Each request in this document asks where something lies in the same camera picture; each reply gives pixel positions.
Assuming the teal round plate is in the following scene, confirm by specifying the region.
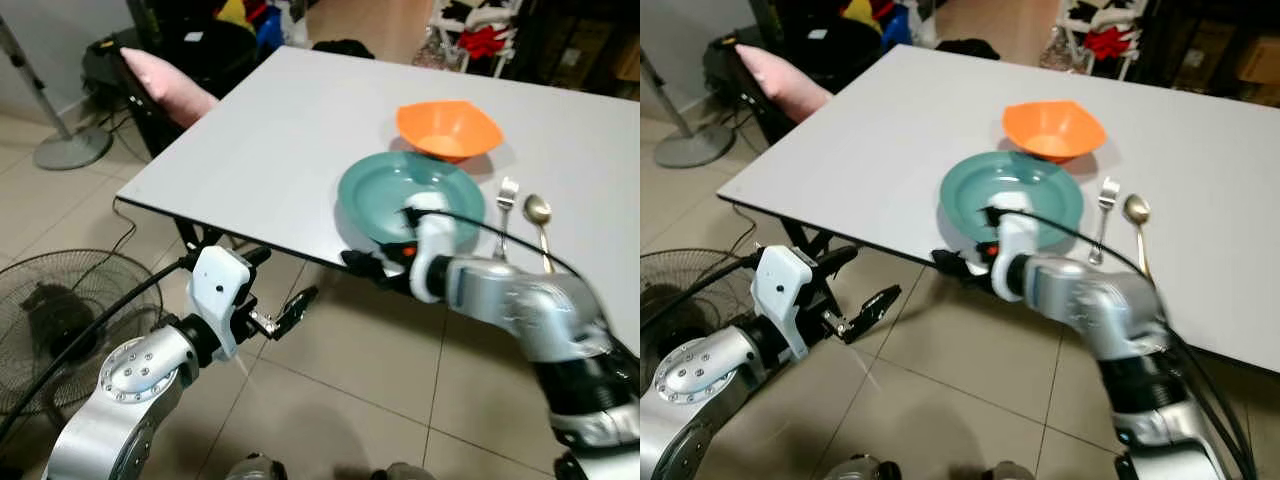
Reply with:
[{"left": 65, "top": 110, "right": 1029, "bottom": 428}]
[
  {"left": 938, "top": 151, "right": 1086, "bottom": 252},
  {"left": 337, "top": 151, "right": 488, "bottom": 251}
]

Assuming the silver metal fork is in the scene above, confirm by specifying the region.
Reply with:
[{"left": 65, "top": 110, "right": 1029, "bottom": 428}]
[
  {"left": 1087, "top": 177, "right": 1122, "bottom": 267},
  {"left": 492, "top": 177, "right": 521, "bottom": 264}
]

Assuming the black floor fan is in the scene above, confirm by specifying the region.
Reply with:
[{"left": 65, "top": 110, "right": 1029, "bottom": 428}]
[
  {"left": 640, "top": 249, "right": 753, "bottom": 386},
  {"left": 0, "top": 249, "right": 167, "bottom": 419}
]

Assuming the orange plastic bowl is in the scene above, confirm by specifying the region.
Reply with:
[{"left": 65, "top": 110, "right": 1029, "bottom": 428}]
[
  {"left": 1001, "top": 99, "right": 1109, "bottom": 165},
  {"left": 395, "top": 99, "right": 504, "bottom": 165}
]

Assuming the metal spoon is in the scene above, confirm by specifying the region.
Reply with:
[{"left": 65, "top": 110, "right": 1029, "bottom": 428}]
[
  {"left": 523, "top": 193, "right": 557, "bottom": 275},
  {"left": 1122, "top": 193, "right": 1154, "bottom": 283}
]

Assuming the grey fan stand base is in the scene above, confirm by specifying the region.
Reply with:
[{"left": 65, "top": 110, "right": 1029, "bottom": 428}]
[
  {"left": 640, "top": 50, "right": 737, "bottom": 170},
  {"left": 0, "top": 14, "right": 114, "bottom": 172}
]

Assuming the pink pillow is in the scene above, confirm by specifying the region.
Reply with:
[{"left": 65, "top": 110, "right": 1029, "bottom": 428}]
[
  {"left": 735, "top": 44, "right": 834, "bottom": 122},
  {"left": 120, "top": 47, "right": 220, "bottom": 128}
]

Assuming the black armchair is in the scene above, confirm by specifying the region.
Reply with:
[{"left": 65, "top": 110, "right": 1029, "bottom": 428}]
[
  {"left": 82, "top": 18, "right": 263, "bottom": 161},
  {"left": 703, "top": 18, "right": 886, "bottom": 148}
]

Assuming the black bag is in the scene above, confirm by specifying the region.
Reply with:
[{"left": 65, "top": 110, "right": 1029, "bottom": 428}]
[
  {"left": 934, "top": 38, "right": 1002, "bottom": 60},
  {"left": 311, "top": 39, "right": 377, "bottom": 60}
]

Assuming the blue item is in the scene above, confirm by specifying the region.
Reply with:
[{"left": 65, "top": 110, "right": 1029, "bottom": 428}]
[
  {"left": 879, "top": 5, "right": 914, "bottom": 50},
  {"left": 254, "top": 8, "right": 287, "bottom": 52}
]

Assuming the red bow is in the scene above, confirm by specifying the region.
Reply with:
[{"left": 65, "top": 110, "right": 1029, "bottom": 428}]
[
  {"left": 458, "top": 24, "right": 512, "bottom": 63},
  {"left": 1084, "top": 24, "right": 1137, "bottom": 63}
]

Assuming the dark cabinet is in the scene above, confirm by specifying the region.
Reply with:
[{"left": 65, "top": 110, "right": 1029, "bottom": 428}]
[
  {"left": 518, "top": 0, "right": 641, "bottom": 85},
  {"left": 1140, "top": 0, "right": 1280, "bottom": 104}
]

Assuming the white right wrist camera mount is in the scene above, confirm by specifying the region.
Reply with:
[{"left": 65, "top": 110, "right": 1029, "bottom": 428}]
[
  {"left": 988, "top": 192, "right": 1042, "bottom": 303},
  {"left": 406, "top": 192, "right": 460, "bottom": 303}
]

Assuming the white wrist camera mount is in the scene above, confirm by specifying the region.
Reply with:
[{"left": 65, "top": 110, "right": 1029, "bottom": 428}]
[
  {"left": 406, "top": 192, "right": 460, "bottom": 303},
  {"left": 187, "top": 245, "right": 254, "bottom": 362},
  {"left": 988, "top": 192, "right": 1042, "bottom": 303},
  {"left": 750, "top": 245, "right": 818, "bottom": 362}
]

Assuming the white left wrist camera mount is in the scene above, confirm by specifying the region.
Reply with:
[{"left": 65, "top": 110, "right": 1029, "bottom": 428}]
[
  {"left": 187, "top": 245, "right": 254, "bottom": 362},
  {"left": 750, "top": 245, "right": 818, "bottom": 362}
]

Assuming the black table leg frame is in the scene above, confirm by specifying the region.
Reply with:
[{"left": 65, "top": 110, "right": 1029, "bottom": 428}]
[
  {"left": 775, "top": 214, "right": 833, "bottom": 263},
  {"left": 172, "top": 214, "right": 253, "bottom": 273}
]

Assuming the thin black floor cable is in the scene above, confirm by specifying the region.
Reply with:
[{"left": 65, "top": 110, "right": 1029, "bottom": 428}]
[
  {"left": 112, "top": 197, "right": 139, "bottom": 259},
  {"left": 728, "top": 200, "right": 758, "bottom": 257}
]

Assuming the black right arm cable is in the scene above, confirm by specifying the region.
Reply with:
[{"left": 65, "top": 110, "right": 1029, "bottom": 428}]
[
  {"left": 402, "top": 204, "right": 583, "bottom": 279},
  {"left": 985, "top": 203, "right": 1259, "bottom": 480}
]

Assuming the white wire rack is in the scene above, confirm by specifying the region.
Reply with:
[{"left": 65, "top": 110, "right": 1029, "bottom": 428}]
[
  {"left": 428, "top": 0, "right": 523, "bottom": 73},
  {"left": 1052, "top": 0, "right": 1147, "bottom": 79}
]

